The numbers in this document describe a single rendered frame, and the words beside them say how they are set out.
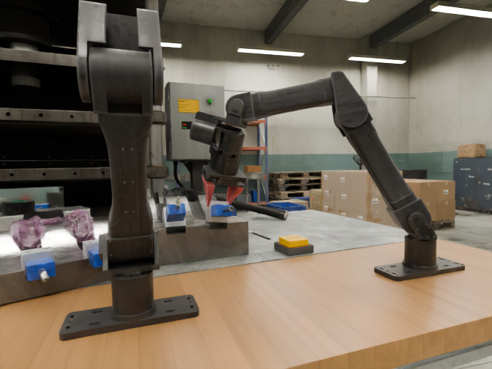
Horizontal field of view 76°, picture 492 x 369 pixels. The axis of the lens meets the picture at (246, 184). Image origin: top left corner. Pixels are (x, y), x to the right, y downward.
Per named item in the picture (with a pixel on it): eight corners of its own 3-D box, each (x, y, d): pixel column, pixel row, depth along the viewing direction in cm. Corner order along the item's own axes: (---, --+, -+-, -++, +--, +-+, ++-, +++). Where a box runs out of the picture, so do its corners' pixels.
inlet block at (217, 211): (241, 220, 73) (241, 197, 74) (220, 220, 71) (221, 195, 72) (223, 222, 85) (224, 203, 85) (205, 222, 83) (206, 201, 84)
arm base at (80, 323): (65, 269, 50) (54, 285, 43) (191, 255, 57) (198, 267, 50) (67, 318, 50) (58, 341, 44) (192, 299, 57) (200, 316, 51)
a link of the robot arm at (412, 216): (408, 212, 66) (438, 212, 65) (397, 206, 74) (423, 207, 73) (408, 242, 66) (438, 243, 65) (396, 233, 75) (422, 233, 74)
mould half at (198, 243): (249, 254, 84) (247, 204, 84) (147, 267, 75) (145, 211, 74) (202, 223, 131) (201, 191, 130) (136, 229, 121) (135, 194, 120)
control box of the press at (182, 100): (232, 352, 176) (226, 83, 167) (176, 366, 164) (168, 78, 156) (220, 333, 196) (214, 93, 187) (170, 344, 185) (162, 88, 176)
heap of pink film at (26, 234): (102, 241, 77) (101, 209, 76) (12, 255, 66) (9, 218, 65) (79, 226, 97) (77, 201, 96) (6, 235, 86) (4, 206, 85)
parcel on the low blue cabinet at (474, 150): (487, 157, 651) (487, 143, 649) (474, 157, 643) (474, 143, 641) (468, 157, 692) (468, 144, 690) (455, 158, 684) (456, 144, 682)
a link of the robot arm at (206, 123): (184, 138, 74) (198, 87, 72) (197, 140, 82) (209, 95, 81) (230, 151, 72) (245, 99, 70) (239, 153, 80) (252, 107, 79)
